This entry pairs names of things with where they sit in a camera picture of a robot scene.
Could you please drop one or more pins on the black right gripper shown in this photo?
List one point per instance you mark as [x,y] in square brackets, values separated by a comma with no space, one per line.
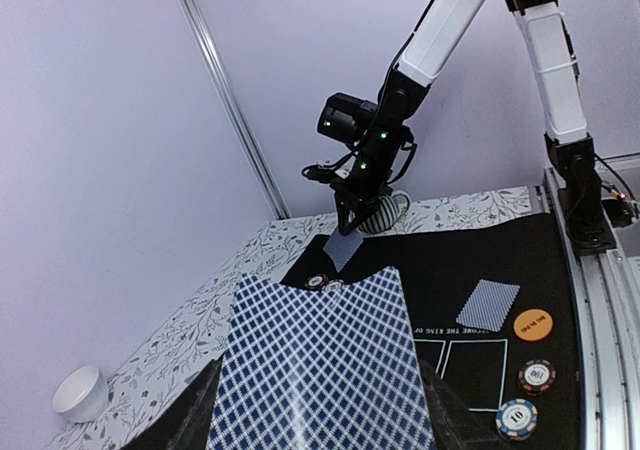
[358,188]

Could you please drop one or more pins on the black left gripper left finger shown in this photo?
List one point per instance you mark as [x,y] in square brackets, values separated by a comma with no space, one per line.
[186,423]

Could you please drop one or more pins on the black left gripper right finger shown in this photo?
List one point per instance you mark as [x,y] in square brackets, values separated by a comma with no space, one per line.
[454,426]

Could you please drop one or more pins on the dealt playing card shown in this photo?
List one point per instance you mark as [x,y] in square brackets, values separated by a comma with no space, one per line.
[341,248]
[488,305]

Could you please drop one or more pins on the blue peach poker chip stack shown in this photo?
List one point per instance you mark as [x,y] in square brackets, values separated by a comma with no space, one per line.
[516,420]

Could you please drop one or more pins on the orange big blind button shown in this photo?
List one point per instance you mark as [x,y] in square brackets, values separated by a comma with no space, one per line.
[533,325]

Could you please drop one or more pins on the grey playing card deck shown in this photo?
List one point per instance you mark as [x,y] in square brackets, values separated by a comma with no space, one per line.
[332,369]

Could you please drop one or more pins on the white ceramic bowl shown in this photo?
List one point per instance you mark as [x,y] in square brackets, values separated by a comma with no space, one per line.
[83,396]

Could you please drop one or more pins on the black poker play mat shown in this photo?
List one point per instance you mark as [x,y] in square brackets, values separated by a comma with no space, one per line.
[438,273]

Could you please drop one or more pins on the front aluminium rail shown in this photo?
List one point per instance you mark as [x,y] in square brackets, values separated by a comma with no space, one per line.
[606,300]

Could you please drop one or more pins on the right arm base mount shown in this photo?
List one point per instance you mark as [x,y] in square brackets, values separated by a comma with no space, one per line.
[596,198]

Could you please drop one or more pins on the right aluminium frame post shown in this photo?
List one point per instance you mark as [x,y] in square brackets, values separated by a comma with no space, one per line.
[235,114]

